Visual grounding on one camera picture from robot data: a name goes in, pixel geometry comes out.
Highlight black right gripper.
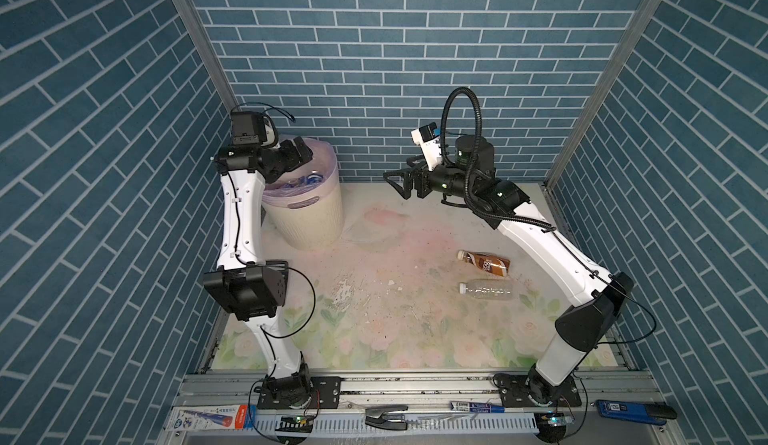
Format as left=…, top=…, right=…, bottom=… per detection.
left=385, top=154, right=477, bottom=202

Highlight clear bottle blue label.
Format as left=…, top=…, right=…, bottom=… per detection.
left=299, top=171, right=325, bottom=186

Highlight cream bin with pink liner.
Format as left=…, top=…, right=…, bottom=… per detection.
left=262, top=139, right=344, bottom=251

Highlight brown coffee bottle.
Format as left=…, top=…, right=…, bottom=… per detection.
left=457, top=250, right=510, bottom=277

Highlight clear bottle white cap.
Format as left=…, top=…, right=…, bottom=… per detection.
left=458, top=279, right=514, bottom=301

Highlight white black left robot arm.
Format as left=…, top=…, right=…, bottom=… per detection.
left=202, top=137, right=313, bottom=389

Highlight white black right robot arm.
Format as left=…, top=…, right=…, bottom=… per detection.
left=383, top=164, right=634, bottom=404

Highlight blue marker pen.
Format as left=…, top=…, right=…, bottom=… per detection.
left=450, top=401, right=505, bottom=414

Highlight black pliers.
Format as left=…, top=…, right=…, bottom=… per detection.
left=365, top=404, right=409, bottom=431

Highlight white red blue box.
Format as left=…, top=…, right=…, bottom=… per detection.
left=164, top=405, right=248, bottom=432

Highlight blue black hand tool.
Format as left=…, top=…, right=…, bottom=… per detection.
left=596, top=400, right=678, bottom=426

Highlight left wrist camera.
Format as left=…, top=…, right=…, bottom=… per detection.
left=230, top=111, right=279, bottom=148

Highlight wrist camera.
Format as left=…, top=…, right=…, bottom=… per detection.
left=411, top=122, right=443, bottom=172
left=230, top=111, right=279, bottom=148

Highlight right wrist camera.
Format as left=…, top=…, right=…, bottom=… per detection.
left=411, top=122, right=443, bottom=172

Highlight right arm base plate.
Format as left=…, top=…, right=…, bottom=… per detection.
left=492, top=368, right=582, bottom=408

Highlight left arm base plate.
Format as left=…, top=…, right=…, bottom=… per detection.
left=256, top=376, right=341, bottom=410

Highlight white slotted cable duct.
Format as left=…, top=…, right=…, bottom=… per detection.
left=254, top=413, right=539, bottom=438

